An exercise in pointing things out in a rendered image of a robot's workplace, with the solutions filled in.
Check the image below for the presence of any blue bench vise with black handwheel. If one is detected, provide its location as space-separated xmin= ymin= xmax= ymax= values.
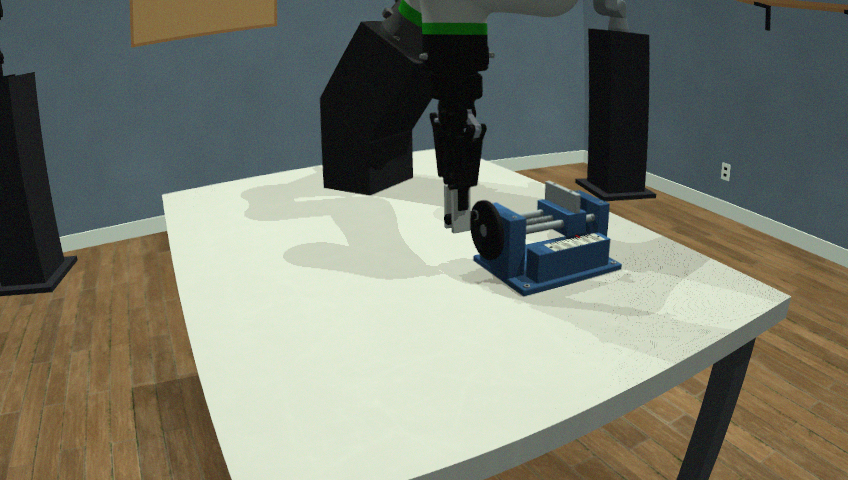
xmin=471 ymin=181 xmax=622 ymax=296

